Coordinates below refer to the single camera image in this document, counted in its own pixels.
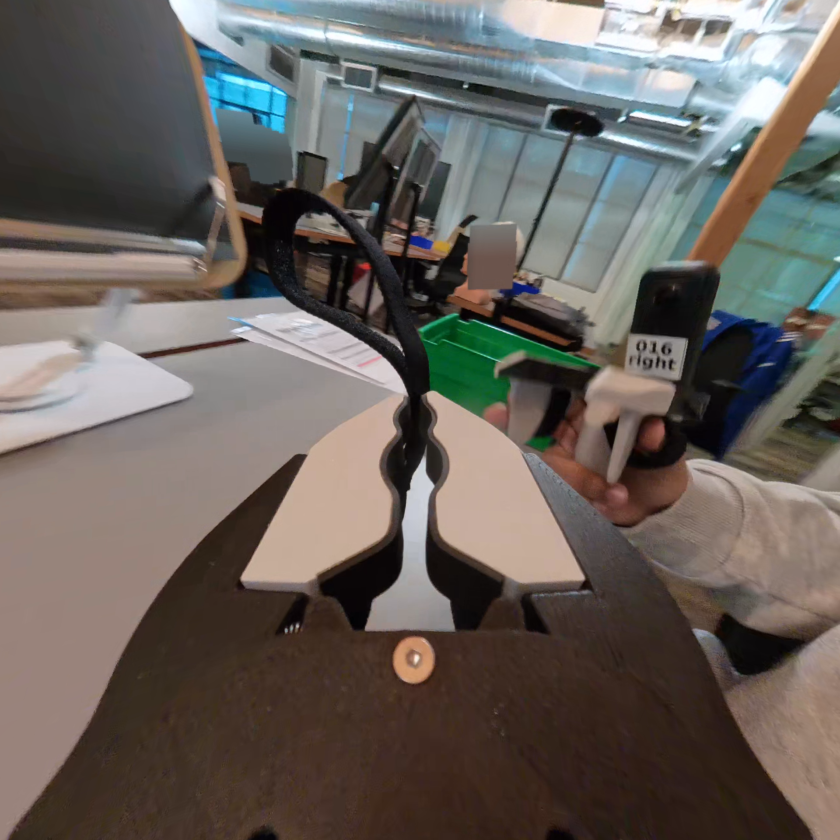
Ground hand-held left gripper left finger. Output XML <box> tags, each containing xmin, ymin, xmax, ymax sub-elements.
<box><xmin>239</xmin><ymin>393</ymin><xmax>405</xmax><ymax>630</ymax></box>

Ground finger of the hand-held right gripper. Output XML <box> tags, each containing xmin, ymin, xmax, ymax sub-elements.
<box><xmin>507</xmin><ymin>379</ymin><xmax>560</xmax><ymax>450</ymax></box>
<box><xmin>493</xmin><ymin>351</ymin><xmax>599</xmax><ymax>389</ymax></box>

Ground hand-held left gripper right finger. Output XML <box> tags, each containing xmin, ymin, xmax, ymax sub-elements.
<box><xmin>424</xmin><ymin>391</ymin><xmax>587</xmax><ymax>630</ymax></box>

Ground green plastic bin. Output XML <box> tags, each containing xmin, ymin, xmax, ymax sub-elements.
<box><xmin>417</xmin><ymin>312</ymin><xmax>601</xmax><ymax>454</ymax></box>

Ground person's right forearm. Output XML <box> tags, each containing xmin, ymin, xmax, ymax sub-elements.
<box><xmin>617</xmin><ymin>458</ymin><xmax>840</xmax><ymax>647</ymax></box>

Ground person's right hand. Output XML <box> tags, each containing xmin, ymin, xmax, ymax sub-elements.
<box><xmin>482</xmin><ymin>402</ymin><xmax>691</xmax><ymax>528</ymax></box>

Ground blue jacket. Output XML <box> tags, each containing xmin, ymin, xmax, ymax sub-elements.
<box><xmin>689</xmin><ymin>311</ymin><xmax>798</xmax><ymax>460</ymax></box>

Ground black office chair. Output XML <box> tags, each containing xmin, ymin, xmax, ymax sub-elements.
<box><xmin>420</xmin><ymin>215</ymin><xmax>481</xmax><ymax>307</ymax></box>

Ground wooden pillar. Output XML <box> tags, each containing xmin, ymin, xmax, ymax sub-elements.
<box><xmin>686</xmin><ymin>10</ymin><xmax>840</xmax><ymax>266</ymax></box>

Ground printed paper sheets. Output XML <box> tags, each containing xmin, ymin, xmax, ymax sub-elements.
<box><xmin>228</xmin><ymin>311</ymin><xmax>403</xmax><ymax>389</ymax></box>

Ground black floor lamp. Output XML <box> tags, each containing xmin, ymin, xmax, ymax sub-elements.
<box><xmin>525</xmin><ymin>107</ymin><xmax>605</xmax><ymax>284</ymax></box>

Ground wooden desk with black legs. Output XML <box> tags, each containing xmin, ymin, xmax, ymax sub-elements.
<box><xmin>233</xmin><ymin>200</ymin><xmax>460</xmax><ymax>312</ymax></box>

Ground black monitor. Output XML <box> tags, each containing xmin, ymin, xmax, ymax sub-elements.
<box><xmin>344</xmin><ymin>97</ymin><xmax>454</xmax><ymax>232</ymax></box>

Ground silver air duct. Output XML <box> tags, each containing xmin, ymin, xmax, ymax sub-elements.
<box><xmin>217</xmin><ymin>0</ymin><xmax>840</xmax><ymax>168</ymax></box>

